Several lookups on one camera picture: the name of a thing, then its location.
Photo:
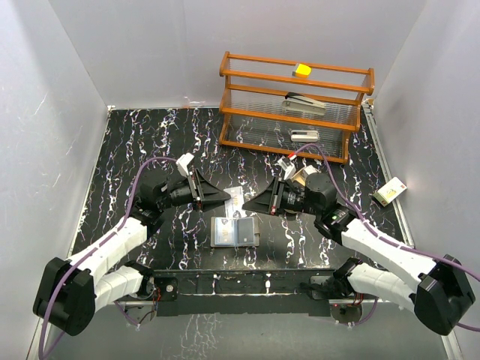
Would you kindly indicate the oval wooden tray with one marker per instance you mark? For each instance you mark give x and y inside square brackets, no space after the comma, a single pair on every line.
[298,178]

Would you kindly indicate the white card box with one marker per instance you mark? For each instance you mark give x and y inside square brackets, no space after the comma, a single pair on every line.
[389,191]

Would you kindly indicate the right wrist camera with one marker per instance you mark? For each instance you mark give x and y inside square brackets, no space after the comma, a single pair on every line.
[288,167]

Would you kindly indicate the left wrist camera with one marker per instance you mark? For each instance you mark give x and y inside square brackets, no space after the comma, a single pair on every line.
[183,163]

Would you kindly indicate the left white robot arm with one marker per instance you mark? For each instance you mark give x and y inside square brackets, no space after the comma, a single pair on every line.
[72,290]

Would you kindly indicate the white VIP card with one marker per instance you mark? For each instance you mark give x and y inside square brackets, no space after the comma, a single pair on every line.
[233,206]

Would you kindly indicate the grey black stapler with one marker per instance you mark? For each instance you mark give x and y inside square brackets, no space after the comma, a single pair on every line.
[300,103]

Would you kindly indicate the orange wooden shelf rack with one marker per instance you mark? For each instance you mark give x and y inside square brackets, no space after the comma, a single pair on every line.
[276,105]

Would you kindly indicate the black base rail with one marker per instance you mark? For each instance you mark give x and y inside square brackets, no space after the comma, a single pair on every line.
[278,291]

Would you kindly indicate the white plastic card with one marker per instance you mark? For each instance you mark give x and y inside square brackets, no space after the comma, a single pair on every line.
[224,231]

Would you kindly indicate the yellow white block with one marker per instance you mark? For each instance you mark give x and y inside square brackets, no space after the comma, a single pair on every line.
[301,71]

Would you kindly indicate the grey card holder wallet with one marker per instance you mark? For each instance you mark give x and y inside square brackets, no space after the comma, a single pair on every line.
[247,233]

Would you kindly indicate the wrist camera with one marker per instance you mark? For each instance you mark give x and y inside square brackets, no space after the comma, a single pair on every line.
[288,167]
[183,163]

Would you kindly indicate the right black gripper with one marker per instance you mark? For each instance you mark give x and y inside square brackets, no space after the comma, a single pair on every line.
[269,200]

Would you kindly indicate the stack of cards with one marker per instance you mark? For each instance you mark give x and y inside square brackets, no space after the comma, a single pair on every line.
[308,170]

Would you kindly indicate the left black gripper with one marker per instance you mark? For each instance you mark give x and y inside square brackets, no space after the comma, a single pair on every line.
[204,194]

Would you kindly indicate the small white stapler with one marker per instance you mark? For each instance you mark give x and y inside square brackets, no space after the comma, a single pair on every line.
[304,136]

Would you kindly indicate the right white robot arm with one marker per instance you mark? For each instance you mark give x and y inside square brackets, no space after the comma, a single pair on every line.
[437,291]

